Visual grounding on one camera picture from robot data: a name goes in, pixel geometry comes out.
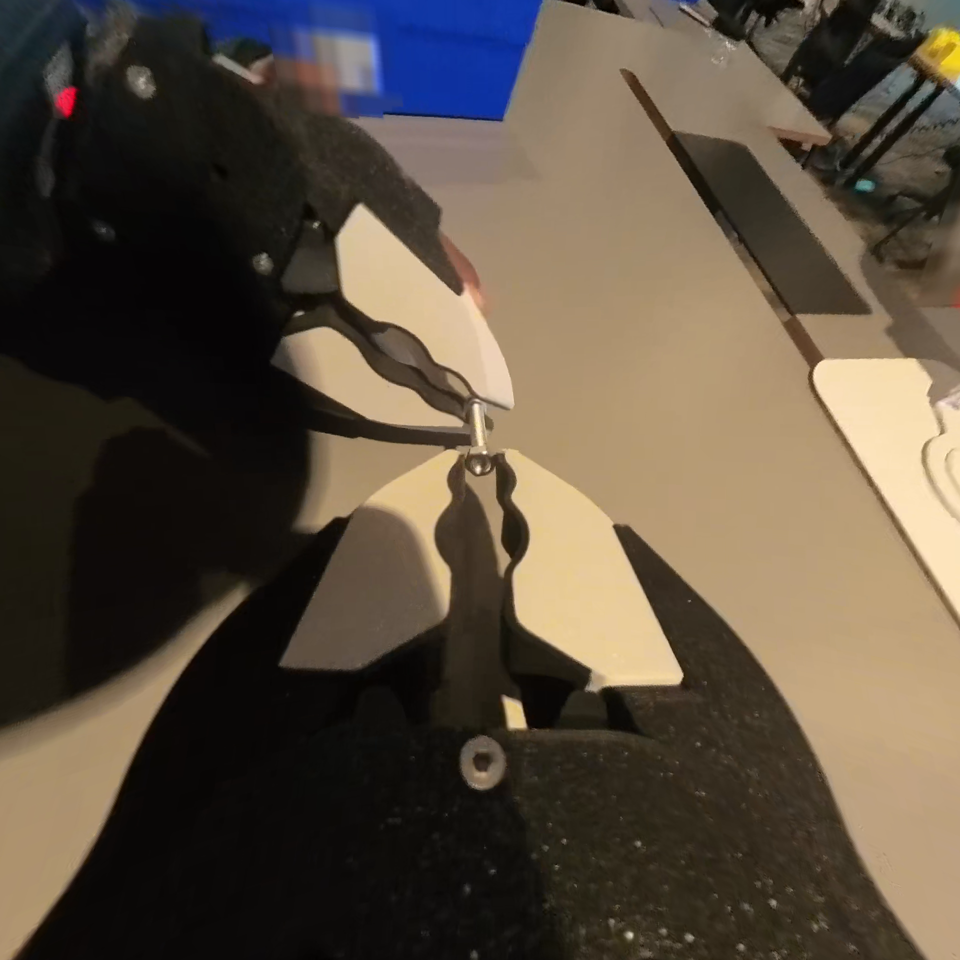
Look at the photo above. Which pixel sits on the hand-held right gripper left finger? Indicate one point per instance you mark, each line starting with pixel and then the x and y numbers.
pixel 367 585

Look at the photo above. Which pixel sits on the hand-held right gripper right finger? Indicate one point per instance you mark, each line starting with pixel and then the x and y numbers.
pixel 592 585

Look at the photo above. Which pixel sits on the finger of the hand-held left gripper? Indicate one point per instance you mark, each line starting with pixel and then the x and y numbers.
pixel 315 360
pixel 420 300

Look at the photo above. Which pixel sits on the metal bolt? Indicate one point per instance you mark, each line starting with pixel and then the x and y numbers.
pixel 478 450

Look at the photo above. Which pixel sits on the person's left hand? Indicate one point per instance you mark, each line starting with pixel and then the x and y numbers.
pixel 466 277

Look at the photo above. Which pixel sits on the blue plastic tote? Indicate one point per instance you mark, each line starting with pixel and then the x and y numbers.
pixel 450 52

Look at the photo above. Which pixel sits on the white base board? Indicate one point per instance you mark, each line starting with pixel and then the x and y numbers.
pixel 870 427

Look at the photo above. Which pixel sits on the black table mat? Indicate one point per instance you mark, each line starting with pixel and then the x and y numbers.
pixel 772 225

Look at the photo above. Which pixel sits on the round clear disc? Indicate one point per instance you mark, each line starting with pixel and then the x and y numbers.
pixel 946 480

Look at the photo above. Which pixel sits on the wooden top office desk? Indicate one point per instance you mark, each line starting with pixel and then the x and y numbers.
pixel 892 120

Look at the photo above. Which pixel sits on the yellow plastic bin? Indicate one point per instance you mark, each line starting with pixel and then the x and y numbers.
pixel 937 49

